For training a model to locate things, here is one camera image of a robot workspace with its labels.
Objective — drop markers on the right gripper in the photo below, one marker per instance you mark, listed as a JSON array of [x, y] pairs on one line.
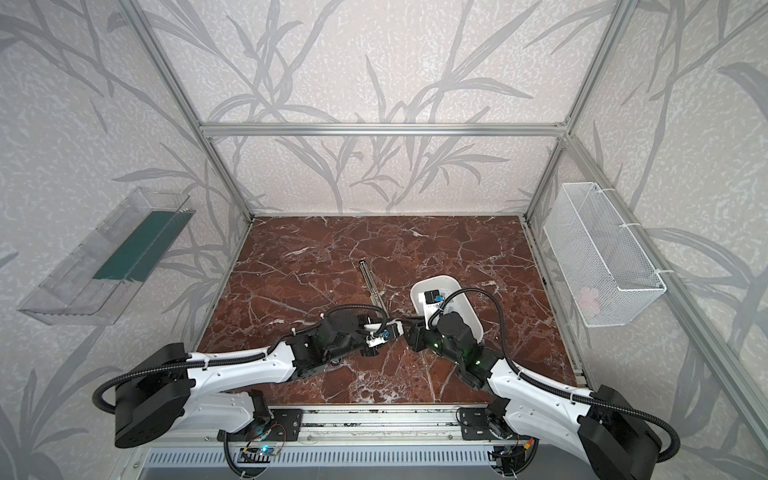
[[414, 335]]

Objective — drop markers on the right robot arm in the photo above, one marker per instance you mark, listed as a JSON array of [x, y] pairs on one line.
[[599, 427]]

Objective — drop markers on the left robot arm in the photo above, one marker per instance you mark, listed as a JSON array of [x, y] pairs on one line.
[[174, 389]]

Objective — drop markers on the white plastic tray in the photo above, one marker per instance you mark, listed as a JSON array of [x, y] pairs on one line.
[[447, 285]]

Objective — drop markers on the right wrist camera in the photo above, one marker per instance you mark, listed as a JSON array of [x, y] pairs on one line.
[[431, 301]]

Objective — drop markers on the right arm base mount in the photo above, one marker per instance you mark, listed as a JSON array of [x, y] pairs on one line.
[[476, 425]]

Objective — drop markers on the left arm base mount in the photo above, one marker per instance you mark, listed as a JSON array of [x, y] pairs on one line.
[[284, 426]]

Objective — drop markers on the aluminium front rail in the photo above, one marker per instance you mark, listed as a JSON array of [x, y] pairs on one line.
[[325, 425]]

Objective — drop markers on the white wire mesh basket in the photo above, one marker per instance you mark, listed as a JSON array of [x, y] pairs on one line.
[[609, 275]]

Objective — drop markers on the clear plastic wall bin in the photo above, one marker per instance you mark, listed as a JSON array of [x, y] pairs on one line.
[[95, 283]]

